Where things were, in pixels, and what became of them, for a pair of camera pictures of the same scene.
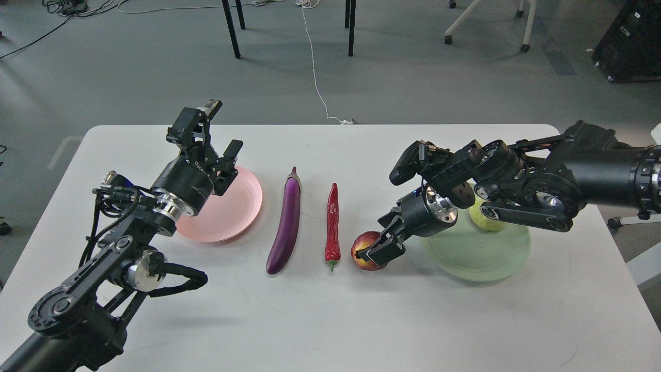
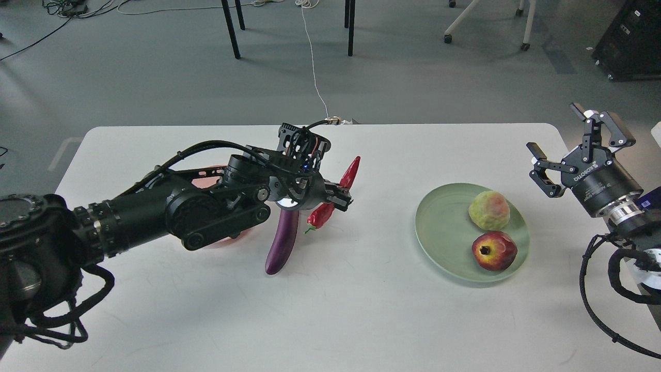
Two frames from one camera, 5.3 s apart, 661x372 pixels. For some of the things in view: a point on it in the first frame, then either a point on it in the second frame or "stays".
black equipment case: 630,51 stays
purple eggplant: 286,237 stays
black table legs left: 231,24 stays
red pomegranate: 362,241 → 494,250
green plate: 466,251 stays
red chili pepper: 332,250 → 323,211
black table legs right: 349,21 stays
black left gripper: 185,183 → 297,194
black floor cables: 69,9 stays
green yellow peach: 482,220 stays
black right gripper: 424,212 → 596,182
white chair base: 448,36 stays
